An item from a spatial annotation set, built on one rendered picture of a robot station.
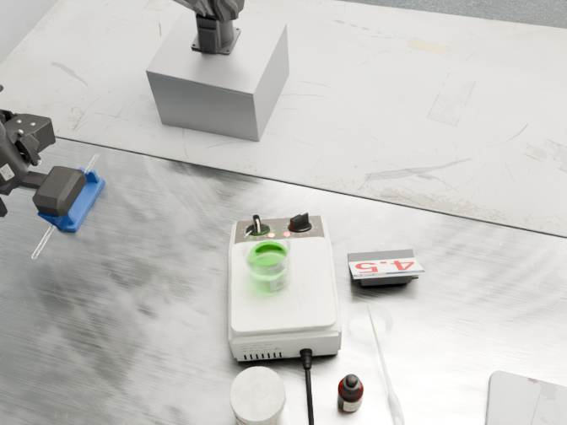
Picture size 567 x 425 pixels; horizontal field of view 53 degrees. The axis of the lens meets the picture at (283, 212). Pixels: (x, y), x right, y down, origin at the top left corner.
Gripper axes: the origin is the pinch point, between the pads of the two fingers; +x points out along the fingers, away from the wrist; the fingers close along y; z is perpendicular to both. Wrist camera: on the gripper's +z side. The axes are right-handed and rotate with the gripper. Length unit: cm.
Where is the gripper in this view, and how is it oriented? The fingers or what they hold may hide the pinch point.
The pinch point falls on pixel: (24, 205)
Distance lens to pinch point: 80.6
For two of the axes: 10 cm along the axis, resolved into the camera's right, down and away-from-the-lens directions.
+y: -9.6, -1.8, 1.9
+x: 0.5, 6.0, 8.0
